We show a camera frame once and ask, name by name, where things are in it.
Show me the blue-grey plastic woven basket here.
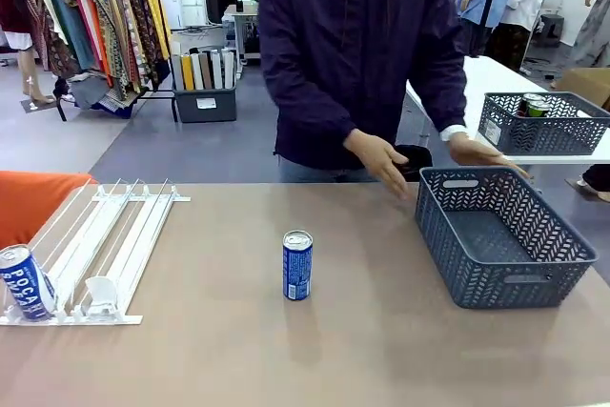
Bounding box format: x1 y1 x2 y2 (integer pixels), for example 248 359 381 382
478 91 610 157
414 166 599 310

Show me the bystander's leg and shoe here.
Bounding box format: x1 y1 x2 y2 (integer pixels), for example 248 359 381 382
565 163 610 203

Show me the yellow hanging garment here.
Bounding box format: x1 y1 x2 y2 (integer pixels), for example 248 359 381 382
132 0 172 61

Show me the person's left hand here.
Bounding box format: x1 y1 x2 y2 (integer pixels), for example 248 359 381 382
449 132 531 180

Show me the orange seat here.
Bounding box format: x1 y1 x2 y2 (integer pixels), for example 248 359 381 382
0 171 95 252

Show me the person's right hand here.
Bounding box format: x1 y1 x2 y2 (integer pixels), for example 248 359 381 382
342 129 412 202

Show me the clothes rack with garments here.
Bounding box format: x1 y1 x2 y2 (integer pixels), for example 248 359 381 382
23 0 180 123

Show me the white side table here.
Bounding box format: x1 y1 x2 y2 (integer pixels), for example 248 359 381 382
404 54 610 166

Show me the mannequin in grey dress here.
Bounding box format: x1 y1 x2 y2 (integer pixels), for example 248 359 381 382
570 0 610 69

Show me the cardboard box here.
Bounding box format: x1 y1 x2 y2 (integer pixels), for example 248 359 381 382
554 67 610 112

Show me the yellow fabric roll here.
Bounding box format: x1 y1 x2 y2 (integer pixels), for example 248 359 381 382
180 53 195 92

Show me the white fabric roll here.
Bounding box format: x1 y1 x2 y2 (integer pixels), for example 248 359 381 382
211 50 224 91
190 51 205 92
221 49 236 91

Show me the mannequin in maroon garment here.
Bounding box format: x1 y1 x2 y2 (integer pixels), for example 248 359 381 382
0 0 57 108

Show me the person's left forearm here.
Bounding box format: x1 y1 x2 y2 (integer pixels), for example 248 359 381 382
414 53 472 143

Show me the white can dispenser rack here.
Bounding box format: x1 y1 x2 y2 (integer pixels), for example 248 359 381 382
0 177 192 327

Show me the blue Pocari Sweat can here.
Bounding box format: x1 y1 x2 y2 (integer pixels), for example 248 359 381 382
282 229 315 302
0 243 58 323

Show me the grey storage bin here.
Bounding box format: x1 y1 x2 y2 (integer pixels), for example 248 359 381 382
172 85 238 124

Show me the dark plastic stool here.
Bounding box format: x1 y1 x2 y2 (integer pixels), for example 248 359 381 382
532 13 566 49

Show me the brown fabric roll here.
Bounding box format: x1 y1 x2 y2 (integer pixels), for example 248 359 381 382
198 51 214 92

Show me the black drink can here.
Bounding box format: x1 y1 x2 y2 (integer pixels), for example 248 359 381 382
518 92 547 118

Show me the person's right forearm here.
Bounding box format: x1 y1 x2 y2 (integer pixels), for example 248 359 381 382
285 58 359 147

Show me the white air purifier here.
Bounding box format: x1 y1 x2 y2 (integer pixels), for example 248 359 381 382
159 0 186 31

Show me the person in navy jacket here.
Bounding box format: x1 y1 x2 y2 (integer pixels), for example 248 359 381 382
258 0 471 184

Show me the grey fabric roll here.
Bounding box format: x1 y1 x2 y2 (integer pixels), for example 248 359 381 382
171 53 185 92

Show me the black round seat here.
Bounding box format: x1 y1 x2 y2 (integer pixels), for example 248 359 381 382
394 143 434 183

